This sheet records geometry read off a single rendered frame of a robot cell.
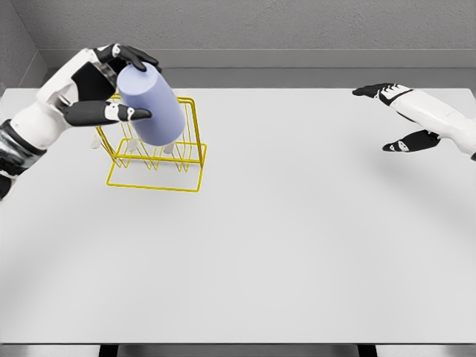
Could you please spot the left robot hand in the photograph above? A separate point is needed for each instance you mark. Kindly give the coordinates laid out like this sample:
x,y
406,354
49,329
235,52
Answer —
x,y
63,89

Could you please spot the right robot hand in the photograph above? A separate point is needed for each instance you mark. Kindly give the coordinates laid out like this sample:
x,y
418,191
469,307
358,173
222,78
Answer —
x,y
420,108

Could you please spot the lavender blue cup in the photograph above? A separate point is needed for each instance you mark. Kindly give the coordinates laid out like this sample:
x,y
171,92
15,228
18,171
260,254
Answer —
x,y
152,106

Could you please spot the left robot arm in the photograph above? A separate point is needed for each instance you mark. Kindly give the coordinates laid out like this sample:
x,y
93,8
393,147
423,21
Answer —
x,y
26,130

